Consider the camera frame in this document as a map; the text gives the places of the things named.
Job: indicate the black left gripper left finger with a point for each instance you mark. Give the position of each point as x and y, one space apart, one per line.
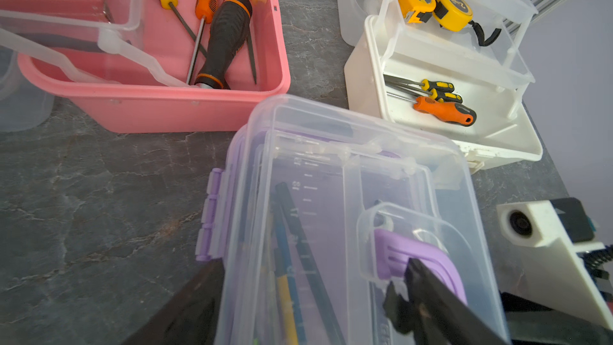
191 316

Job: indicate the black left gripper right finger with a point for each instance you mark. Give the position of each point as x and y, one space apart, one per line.
433 314

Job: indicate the purple toolbox with clear lid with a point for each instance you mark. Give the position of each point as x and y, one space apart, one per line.
318 211

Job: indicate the white toolbox with clear lid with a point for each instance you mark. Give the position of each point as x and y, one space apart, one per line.
491 79

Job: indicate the yellow black small screwdriver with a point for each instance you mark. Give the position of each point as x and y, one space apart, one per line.
427 85

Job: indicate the pink toolbox with clear lid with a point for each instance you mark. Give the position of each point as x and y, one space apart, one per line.
126 65

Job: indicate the orange black screwdriver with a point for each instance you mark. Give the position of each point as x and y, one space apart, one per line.
229 22

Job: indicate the yellow tape measure pair right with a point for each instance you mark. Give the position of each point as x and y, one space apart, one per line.
455 15

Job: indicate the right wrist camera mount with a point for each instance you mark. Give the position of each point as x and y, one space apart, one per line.
551 237

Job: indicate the orange handled screwdriver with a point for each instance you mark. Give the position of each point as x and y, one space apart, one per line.
448 112

